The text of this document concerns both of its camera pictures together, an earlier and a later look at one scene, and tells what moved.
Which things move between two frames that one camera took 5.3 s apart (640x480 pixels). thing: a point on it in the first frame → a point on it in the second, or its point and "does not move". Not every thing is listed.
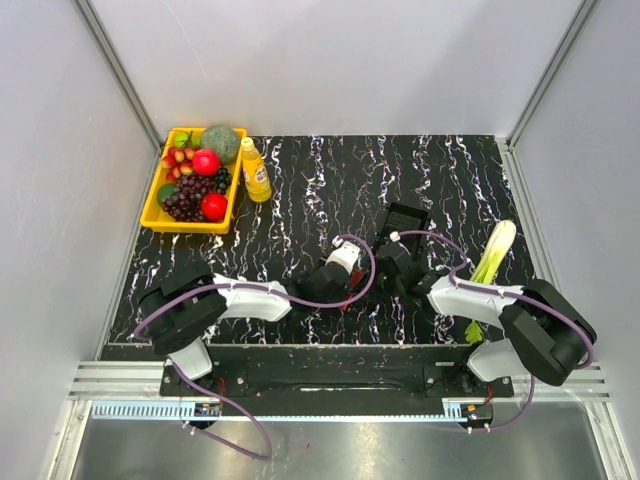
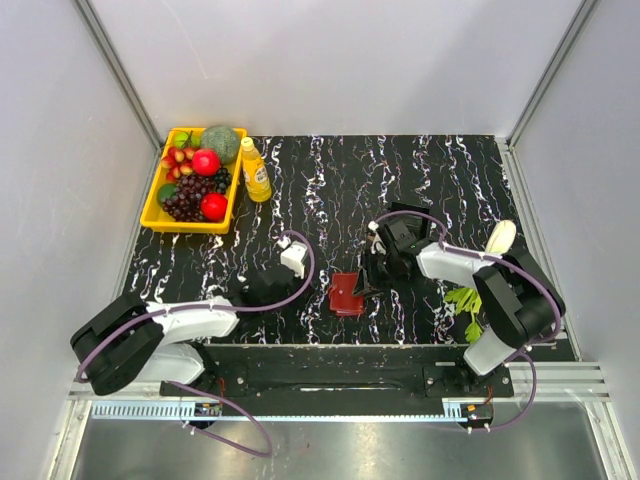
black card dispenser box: (403, 219) does not move
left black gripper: (340, 293) → (300, 283)
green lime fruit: (165, 191) does not move
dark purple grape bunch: (184, 205) does not move
